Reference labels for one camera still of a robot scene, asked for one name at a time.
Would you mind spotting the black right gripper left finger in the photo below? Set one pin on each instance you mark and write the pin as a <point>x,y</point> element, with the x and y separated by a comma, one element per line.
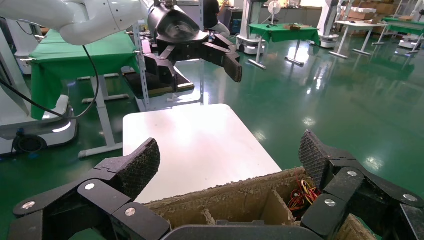
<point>142,165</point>

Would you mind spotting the white standing fan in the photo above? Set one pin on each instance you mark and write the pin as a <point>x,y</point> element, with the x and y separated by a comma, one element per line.
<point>274,7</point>

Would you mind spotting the white work table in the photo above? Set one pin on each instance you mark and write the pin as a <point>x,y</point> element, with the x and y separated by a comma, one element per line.
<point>359,24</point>

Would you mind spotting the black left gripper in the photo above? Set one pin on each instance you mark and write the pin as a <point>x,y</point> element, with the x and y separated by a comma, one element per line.
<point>175,30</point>

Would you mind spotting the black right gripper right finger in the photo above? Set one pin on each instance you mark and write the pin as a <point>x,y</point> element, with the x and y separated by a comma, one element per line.
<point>313,155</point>

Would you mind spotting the grey angle iron rack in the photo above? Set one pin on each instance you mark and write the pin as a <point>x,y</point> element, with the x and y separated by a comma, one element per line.
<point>143,82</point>

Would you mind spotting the person with grey trousers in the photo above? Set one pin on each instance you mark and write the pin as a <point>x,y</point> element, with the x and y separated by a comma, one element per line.
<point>210,13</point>

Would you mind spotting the small brown box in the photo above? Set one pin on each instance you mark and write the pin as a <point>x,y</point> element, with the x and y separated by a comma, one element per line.
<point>293,27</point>

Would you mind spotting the dark flat board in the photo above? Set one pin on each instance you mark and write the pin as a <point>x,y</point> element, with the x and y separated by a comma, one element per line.
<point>185,84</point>

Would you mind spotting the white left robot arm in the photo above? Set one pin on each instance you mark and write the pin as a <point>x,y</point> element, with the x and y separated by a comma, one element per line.
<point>86,20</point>

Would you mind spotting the far green cloth table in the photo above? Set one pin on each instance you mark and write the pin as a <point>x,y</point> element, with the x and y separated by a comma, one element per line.
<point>257,64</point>

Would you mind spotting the white table frame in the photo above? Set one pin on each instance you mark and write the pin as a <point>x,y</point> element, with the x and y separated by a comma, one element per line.
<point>102,112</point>

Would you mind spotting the worn cardboard box with dividers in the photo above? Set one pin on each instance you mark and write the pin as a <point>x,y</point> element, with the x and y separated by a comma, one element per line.
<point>232,202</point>

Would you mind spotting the white wheeled robot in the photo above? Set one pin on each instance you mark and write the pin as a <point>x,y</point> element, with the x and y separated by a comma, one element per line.
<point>328,39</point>
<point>250,43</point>

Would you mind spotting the green tablecloth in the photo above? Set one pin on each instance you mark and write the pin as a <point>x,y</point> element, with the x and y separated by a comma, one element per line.
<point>76,56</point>
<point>281,34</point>
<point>407,28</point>

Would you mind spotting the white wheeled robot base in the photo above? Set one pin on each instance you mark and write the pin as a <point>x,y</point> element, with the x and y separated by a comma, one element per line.
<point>49,132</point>

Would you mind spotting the brown cardboard carton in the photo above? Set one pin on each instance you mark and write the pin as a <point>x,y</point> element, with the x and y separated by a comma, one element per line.
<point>361,16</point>
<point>384,8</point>

